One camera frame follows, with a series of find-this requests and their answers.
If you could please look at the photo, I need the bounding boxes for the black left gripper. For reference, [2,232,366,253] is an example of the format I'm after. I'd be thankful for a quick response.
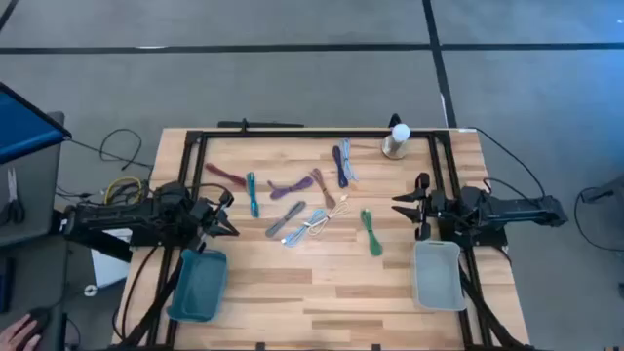
[191,189,241,241]

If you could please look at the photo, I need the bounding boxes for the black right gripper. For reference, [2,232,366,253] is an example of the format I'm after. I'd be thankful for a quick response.
[391,172,448,242]

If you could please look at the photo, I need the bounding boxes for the teal USB cable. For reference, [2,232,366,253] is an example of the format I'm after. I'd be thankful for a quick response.
[246,171,260,219]

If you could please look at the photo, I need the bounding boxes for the green USB cable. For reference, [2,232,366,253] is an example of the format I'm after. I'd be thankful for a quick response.
[360,208,384,257]

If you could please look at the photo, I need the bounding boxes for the maroon USB cable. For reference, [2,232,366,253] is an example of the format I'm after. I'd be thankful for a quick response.
[204,163,248,189]

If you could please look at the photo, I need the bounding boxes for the grey braided USB cable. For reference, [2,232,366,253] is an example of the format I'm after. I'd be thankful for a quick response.
[264,200,307,239]

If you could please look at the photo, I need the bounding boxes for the pale blue braided USB cable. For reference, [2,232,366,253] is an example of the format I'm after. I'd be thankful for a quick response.
[339,137,360,183]

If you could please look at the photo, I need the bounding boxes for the dark blue braided USB cable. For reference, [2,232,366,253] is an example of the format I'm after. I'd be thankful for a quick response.
[331,144,349,189]

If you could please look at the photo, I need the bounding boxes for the purple USB cable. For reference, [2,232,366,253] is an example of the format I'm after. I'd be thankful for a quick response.
[266,175,315,201]

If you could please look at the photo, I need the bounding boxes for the light blue USB cable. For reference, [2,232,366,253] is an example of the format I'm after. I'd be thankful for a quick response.
[281,208,327,249]

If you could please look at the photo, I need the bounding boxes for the white USB cable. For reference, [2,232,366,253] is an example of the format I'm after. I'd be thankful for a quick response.
[304,194,351,238]

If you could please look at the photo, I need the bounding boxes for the brown USB cable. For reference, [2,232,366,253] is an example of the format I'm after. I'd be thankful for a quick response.
[310,168,337,210]

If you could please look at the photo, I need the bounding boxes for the teal plastic bin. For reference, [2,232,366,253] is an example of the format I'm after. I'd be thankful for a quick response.
[167,247,229,324]

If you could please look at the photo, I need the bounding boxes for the white bulb table lamp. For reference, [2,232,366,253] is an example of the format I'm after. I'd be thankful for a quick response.
[380,123,411,161]

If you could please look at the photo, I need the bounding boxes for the light grey plastic bin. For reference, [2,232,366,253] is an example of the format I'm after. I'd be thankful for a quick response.
[412,239,468,312]

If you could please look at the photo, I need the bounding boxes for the white paper sheet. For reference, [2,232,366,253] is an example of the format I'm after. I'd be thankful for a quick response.
[91,227,133,289]

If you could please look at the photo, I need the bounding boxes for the black support beam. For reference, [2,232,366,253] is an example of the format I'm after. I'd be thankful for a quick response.
[51,209,134,264]

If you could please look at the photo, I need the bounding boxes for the dark grey desk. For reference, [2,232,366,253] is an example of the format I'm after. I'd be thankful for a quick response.
[0,232,69,351]

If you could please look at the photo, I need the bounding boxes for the black computer mouse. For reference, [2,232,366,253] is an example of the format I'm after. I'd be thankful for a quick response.
[21,306,53,342]

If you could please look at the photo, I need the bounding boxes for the black keyboard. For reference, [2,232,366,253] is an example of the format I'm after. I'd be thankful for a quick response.
[0,255,16,313]

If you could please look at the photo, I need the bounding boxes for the monitor with blue screen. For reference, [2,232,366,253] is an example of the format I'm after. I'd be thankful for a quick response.
[0,81,73,166]

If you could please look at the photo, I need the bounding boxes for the person's hand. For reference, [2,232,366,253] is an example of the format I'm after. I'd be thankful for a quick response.
[0,313,43,351]

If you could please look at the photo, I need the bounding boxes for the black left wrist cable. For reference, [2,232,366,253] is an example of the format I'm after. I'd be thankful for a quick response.
[187,181,230,197]

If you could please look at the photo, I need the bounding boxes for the long black power cable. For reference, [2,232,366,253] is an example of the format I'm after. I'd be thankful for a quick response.
[470,126,547,199]

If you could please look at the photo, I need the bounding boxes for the black mount bar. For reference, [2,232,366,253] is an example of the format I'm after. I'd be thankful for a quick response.
[217,118,306,131]

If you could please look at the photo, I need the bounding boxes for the yellow cable coil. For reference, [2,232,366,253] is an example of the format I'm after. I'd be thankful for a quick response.
[103,175,143,206]

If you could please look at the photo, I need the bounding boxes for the thin black floor cable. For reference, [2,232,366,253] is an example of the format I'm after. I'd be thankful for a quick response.
[67,128,155,172]

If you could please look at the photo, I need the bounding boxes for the black floor cable loop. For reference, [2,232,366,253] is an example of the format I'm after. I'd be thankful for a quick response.
[573,186,624,253]

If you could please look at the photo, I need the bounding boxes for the black handled scissors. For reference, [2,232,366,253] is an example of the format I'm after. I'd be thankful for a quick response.
[0,167,26,226]

